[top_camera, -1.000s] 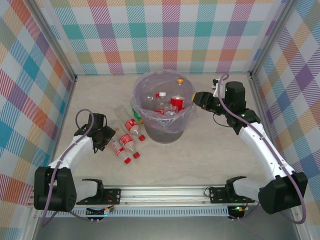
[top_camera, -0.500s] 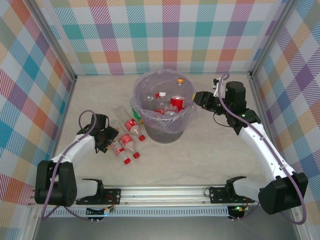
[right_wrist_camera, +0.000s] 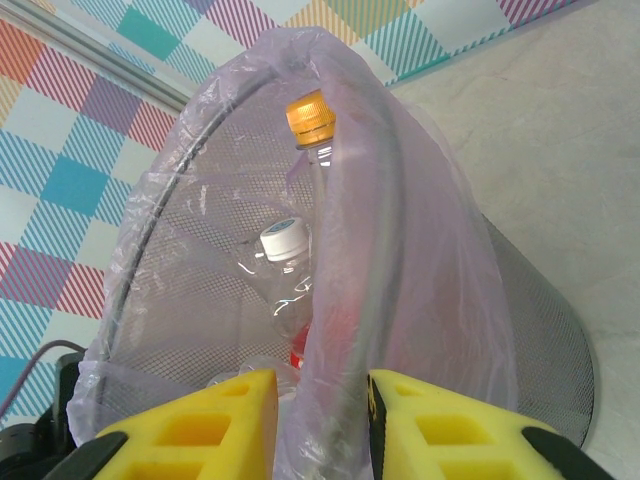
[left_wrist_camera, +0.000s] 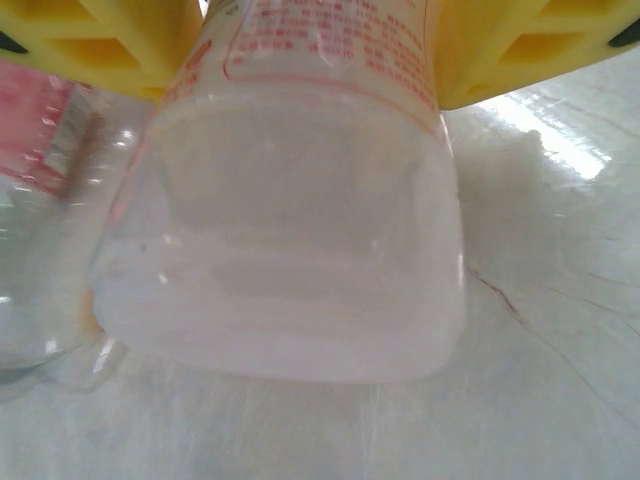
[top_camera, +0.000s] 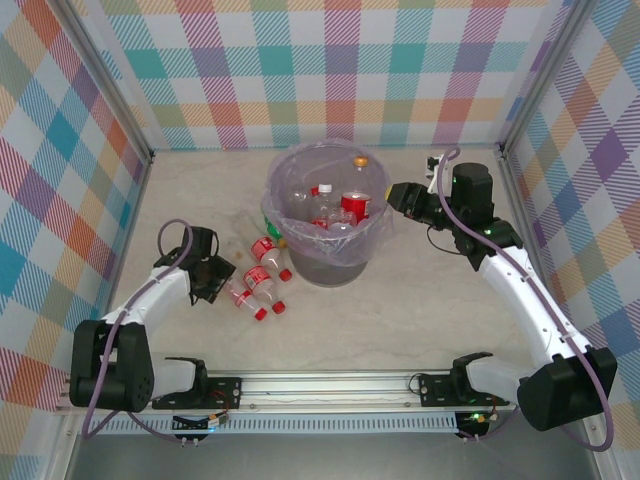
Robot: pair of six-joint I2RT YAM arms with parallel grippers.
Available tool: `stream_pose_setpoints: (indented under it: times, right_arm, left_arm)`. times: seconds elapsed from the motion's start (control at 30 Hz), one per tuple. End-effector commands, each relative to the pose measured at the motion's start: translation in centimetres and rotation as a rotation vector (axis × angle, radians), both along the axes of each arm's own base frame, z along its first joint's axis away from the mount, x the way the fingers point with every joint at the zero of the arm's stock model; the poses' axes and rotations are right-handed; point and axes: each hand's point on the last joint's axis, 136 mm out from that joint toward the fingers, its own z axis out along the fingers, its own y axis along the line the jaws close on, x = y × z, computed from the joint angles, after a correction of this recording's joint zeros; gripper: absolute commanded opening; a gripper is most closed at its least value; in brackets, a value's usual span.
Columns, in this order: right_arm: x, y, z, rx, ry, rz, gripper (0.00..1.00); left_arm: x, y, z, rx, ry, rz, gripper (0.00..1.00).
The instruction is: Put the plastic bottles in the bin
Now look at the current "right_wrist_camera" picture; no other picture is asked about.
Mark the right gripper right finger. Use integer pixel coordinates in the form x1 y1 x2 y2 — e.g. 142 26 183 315
367 368 619 480

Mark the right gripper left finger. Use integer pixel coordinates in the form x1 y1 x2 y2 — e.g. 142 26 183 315
47 368 279 480

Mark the white cap cartoon label bottle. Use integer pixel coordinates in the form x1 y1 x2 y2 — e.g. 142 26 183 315
234 217 321 371

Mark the clear bottle orange cap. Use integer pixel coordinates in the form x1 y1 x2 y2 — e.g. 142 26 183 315
284 89 340 236

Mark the grey mesh waste bin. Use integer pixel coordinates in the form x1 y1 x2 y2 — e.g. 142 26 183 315
97 69 594 451

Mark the mesh waste bin with liner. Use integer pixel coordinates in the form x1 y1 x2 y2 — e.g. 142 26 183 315
67 25 519 480

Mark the aluminium frame post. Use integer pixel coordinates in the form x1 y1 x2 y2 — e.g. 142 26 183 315
0 3 194 111

